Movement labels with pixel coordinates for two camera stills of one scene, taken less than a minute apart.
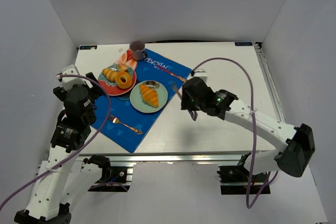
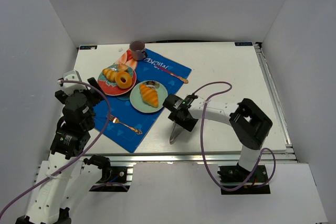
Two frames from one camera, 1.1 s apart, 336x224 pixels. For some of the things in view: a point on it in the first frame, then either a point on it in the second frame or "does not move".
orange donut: (119, 83) does not move
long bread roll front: (149, 95) does not move
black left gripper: (76, 87) does not move
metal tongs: (191, 112) → (177, 130)
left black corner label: (88, 47) does not move
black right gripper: (187, 98) → (185, 122)
